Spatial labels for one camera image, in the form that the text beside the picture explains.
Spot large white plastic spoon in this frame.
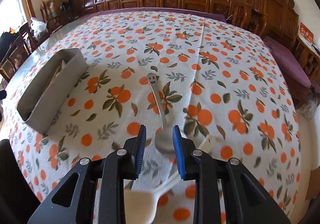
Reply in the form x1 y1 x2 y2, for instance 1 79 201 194
123 135 217 224

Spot metal smiley-handle spoon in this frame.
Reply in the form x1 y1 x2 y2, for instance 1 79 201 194
146 72 176 153

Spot orange-print tablecloth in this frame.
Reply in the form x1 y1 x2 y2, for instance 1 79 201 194
1 11 301 215

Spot grey metal tray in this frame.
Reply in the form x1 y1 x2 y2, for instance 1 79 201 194
17 48 88 134

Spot purple armchair cushion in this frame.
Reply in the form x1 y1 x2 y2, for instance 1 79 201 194
263 36 311 88

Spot wooden side table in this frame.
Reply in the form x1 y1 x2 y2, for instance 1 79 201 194
293 36 319 81

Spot white plastic bag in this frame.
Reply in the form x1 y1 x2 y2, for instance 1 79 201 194
30 17 49 41

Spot red gift box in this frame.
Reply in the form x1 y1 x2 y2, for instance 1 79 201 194
298 22 314 45

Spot purple sofa cushion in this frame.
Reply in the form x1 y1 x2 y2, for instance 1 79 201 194
83 7 227 22

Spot carved wooden armchair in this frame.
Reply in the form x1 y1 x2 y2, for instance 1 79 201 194
226 0 320 84

